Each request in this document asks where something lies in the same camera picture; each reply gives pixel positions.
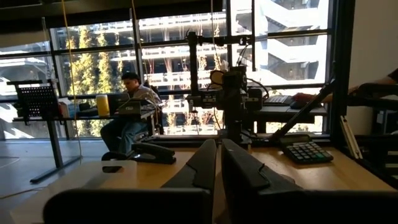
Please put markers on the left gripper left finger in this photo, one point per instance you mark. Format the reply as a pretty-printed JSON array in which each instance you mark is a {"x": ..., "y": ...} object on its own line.
[{"x": 202, "y": 168}]

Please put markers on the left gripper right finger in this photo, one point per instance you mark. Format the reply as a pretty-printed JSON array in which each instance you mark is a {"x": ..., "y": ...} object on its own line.
[{"x": 242, "y": 180}]

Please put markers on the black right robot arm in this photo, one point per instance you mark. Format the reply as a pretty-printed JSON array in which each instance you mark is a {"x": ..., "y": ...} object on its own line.
[{"x": 234, "y": 130}]

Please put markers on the black keyboard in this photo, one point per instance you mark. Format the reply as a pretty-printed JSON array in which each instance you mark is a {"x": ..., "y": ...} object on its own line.
[{"x": 278, "y": 100}]

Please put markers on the black stapler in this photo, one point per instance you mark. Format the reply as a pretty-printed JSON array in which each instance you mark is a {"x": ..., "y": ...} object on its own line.
[{"x": 155, "y": 154}]

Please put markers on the black pole stand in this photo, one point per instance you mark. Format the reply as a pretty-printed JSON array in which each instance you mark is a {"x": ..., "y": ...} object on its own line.
[{"x": 193, "y": 62}]

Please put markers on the black desk calculator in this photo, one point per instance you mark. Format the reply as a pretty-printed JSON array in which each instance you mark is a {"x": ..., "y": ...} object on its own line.
[{"x": 306, "y": 151}]

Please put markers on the laptop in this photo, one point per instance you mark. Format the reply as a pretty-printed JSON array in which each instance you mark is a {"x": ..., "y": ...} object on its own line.
[{"x": 130, "y": 107}]

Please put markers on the person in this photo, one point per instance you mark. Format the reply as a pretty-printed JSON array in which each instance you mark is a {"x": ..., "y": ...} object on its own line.
[{"x": 136, "y": 93}]

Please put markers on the pale metal strip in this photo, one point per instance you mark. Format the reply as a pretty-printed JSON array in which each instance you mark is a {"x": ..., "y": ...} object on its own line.
[{"x": 351, "y": 140}]

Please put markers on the yellow cup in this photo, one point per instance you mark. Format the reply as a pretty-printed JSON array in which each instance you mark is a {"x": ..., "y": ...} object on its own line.
[{"x": 102, "y": 105}]

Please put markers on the black standing desk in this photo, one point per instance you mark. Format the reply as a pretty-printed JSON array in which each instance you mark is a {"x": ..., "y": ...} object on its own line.
[{"x": 54, "y": 140}]

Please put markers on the black perforated laptop stand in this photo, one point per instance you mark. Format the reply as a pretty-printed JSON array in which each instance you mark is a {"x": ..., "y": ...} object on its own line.
[{"x": 37, "y": 99}]

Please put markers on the black aluminium table frame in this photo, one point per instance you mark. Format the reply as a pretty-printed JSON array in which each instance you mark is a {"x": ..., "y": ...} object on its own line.
[{"x": 342, "y": 77}]

